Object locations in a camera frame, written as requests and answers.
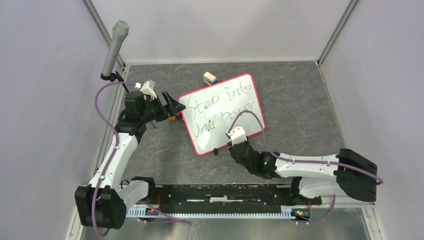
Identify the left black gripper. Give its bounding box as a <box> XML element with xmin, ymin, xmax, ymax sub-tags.
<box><xmin>139</xmin><ymin>90</ymin><xmax>185</xmax><ymax>124</ymax></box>

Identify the pink framed whiteboard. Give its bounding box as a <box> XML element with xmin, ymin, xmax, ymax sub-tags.
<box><xmin>178</xmin><ymin>73</ymin><xmax>266</xmax><ymax>156</ymax></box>

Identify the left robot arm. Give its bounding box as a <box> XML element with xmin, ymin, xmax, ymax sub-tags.
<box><xmin>74</xmin><ymin>91</ymin><xmax>186</xmax><ymax>230</ymax></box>

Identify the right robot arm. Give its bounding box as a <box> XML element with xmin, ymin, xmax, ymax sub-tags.
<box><xmin>228</xmin><ymin>141</ymin><xmax>382</xmax><ymax>204</ymax></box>

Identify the red toy block car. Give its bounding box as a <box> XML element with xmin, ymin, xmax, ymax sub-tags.
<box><xmin>169</xmin><ymin>112</ymin><xmax>184</xmax><ymax>121</ymax></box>

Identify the red toy block boat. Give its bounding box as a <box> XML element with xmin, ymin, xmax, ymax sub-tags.
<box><xmin>203</xmin><ymin>71</ymin><xmax>221</xmax><ymax>86</ymax></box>

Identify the grey microphone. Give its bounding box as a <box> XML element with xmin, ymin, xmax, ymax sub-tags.
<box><xmin>100</xmin><ymin>20</ymin><xmax>130</xmax><ymax>81</ymax></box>

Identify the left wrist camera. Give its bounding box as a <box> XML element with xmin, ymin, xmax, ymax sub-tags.
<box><xmin>134</xmin><ymin>80</ymin><xmax>158</xmax><ymax>100</ymax></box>

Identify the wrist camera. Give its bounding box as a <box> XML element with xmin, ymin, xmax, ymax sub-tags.
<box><xmin>134</xmin><ymin>80</ymin><xmax>158</xmax><ymax>100</ymax></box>
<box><xmin>226</xmin><ymin>126</ymin><xmax>248</xmax><ymax>146</ymax></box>

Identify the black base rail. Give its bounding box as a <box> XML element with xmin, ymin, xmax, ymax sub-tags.
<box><xmin>133</xmin><ymin>183</ymin><xmax>322</xmax><ymax>220</ymax></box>

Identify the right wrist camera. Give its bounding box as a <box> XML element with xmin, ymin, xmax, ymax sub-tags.
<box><xmin>226</xmin><ymin>126</ymin><xmax>248</xmax><ymax>146</ymax></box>

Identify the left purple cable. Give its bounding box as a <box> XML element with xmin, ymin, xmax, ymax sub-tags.
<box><xmin>91</xmin><ymin>82</ymin><xmax>137</xmax><ymax>237</ymax></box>

